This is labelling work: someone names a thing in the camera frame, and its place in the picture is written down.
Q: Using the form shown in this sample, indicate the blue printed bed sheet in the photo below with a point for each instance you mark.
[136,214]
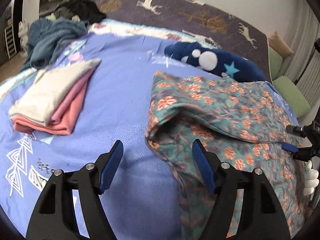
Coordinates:
[143,199]

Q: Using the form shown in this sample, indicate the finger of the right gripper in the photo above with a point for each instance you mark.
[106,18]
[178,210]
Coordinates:
[289,147]

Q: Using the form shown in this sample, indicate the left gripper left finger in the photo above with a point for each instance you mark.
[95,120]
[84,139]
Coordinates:
[54,216]

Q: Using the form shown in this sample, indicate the white slatted rack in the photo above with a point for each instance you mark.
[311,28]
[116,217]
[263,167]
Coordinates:
[9,42]

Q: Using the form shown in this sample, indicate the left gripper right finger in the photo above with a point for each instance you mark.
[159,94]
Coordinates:
[246,206]

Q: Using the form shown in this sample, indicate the teal blue towel heap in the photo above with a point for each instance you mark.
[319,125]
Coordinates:
[47,39]

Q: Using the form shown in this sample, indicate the navy star fleece garment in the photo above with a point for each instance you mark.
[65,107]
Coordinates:
[215,61]

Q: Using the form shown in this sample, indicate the green pillow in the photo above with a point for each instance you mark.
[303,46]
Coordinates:
[292,95]
[275,62]

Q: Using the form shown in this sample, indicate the folded pink cloth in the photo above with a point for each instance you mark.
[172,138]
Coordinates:
[64,118]

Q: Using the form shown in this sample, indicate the black clothes pile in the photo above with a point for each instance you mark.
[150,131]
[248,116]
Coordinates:
[86,10]

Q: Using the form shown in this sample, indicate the tan pillow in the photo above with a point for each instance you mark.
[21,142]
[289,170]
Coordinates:
[278,44]

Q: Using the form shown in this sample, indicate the right white gloved hand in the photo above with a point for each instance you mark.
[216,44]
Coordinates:
[311,179]

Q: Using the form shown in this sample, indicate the green pillow front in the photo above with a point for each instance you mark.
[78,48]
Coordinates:
[292,95]

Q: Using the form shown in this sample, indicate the floral green orange garment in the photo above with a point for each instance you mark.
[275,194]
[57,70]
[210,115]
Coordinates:
[241,123]

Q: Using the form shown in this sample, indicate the folded white cloth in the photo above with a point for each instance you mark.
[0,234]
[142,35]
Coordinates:
[48,90]

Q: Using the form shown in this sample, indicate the green pillow back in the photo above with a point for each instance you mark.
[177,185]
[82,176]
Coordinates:
[275,62]

